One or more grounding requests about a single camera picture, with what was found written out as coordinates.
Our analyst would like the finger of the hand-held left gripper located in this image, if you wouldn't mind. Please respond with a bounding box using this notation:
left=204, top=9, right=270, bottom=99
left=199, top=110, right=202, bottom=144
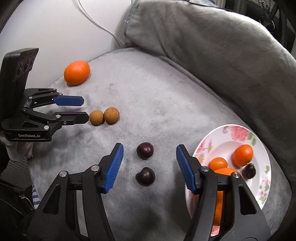
left=23, top=88, right=85, bottom=109
left=22, top=108, right=90, bottom=133

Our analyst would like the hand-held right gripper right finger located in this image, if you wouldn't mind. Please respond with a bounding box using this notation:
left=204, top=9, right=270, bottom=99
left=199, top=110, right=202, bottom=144
left=176, top=144, right=271, bottom=241

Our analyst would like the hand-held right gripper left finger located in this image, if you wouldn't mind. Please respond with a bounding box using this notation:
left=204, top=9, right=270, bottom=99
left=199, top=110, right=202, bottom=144
left=28, top=143, right=124, bottom=241

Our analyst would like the small brown kiwi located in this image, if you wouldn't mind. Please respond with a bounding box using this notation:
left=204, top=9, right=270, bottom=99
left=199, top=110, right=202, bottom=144
left=104, top=107, right=120, bottom=125
left=89, top=110, right=104, bottom=126

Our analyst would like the large smooth orange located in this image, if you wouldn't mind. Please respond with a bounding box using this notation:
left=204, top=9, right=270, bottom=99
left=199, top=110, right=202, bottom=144
left=64, top=60, right=90, bottom=86

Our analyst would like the dark purple plum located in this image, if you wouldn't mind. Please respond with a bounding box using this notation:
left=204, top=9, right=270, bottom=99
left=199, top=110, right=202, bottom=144
left=135, top=167, right=155, bottom=186
left=136, top=142, right=154, bottom=160
left=242, top=163, right=257, bottom=179

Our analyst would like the small mandarin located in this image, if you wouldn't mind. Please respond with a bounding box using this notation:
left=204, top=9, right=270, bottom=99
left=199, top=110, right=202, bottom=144
left=209, top=157, right=228, bottom=171

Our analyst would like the floral white plate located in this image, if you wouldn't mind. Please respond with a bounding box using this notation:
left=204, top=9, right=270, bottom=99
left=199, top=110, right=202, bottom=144
left=185, top=124, right=271, bottom=237

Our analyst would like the large bumpy orange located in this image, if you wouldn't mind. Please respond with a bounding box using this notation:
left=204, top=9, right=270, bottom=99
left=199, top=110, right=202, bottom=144
left=211, top=168, right=240, bottom=226

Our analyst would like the medium mandarin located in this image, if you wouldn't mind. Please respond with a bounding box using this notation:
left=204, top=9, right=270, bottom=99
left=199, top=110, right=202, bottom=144
left=232, top=144, right=253, bottom=167

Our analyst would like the person's left hand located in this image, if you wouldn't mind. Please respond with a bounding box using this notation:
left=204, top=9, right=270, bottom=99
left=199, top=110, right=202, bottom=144
left=4, top=137, right=34, bottom=163

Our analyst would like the blue striped cloth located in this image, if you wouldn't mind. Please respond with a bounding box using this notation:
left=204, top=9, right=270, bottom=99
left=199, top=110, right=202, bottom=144
left=31, top=184, right=41, bottom=210

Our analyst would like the grey fleece bolster cushion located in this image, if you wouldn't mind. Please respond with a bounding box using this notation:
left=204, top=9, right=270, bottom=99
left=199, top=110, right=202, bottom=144
left=124, top=0, right=296, bottom=163

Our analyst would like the black tripod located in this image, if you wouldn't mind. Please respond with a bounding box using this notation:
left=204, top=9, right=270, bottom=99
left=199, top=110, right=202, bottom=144
left=279, top=0, right=290, bottom=47

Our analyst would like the long white cable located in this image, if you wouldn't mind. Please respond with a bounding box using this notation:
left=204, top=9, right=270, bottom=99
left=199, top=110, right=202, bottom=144
left=77, top=0, right=126, bottom=47

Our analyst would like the black cable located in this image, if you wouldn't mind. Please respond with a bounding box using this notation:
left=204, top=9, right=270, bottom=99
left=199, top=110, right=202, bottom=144
left=259, top=0, right=278, bottom=26

